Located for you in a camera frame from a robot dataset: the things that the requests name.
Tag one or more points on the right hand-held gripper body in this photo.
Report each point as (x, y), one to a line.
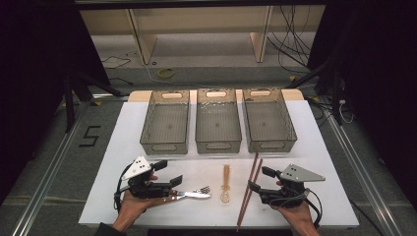
(295, 175)

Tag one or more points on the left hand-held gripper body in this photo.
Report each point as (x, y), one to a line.
(137, 168)

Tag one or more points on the brown wooden chopstick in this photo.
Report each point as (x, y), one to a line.
(259, 167)
(255, 164)

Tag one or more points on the grey translucent plastic bin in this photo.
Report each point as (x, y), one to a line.
(268, 126)
(218, 128)
(165, 128)

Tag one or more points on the person's right hand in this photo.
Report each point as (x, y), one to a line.
(300, 216)

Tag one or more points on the person's left hand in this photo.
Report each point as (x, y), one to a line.
(131, 209)

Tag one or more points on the white table cover sheet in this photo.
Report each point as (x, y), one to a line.
(203, 214)

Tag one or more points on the black metal stand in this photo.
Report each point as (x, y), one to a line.
(69, 108)
(336, 98)

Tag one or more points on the yellow tape roll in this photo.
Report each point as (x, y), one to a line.
(159, 74)

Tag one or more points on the light wooden desk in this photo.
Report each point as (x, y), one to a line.
(144, 42)

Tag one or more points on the black curtain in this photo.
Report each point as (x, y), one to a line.
(36, 82)
(380, 82)

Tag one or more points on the aluminium floor rail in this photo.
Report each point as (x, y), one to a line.
(49, 177)
(364, 177)

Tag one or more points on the black metal frame bar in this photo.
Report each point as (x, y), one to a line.
(196, 3)

